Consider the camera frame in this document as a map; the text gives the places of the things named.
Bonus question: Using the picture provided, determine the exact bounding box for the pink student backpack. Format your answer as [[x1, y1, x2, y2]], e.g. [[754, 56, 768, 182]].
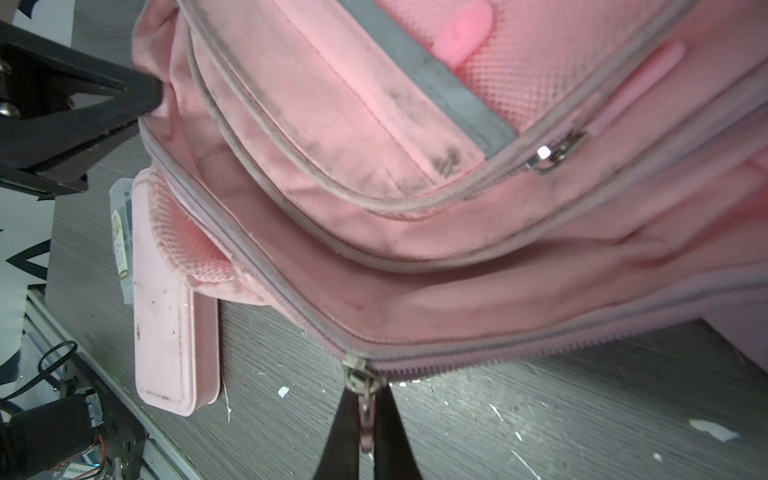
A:
[[132, 1, 767, 380]]

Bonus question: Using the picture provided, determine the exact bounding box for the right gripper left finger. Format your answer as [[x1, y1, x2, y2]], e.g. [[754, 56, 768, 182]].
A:
[[313, 388, 360, 480]]

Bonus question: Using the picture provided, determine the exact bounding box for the pink pencil case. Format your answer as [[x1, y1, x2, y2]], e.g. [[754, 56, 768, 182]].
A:
[[132, 170, 220, 416]]

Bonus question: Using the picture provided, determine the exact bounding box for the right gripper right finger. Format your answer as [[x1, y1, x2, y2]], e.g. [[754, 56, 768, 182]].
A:
[[373, 385, 423, 480]]

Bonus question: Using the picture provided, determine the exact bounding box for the clear plastic small case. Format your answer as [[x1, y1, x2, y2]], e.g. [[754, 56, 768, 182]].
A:
[[109, 178, 134, 305]]

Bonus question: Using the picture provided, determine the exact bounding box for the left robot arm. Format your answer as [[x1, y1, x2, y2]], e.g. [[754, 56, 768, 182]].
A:
[[1, 23, 162, 479]]

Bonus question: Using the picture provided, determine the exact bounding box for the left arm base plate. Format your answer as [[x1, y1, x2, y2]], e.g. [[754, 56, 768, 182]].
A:
[[63, 354, 147, 479]]

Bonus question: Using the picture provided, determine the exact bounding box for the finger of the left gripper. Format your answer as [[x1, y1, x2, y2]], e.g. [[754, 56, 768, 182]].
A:
[[1, 120, 138, 198], [1, 22, 162, 129]]

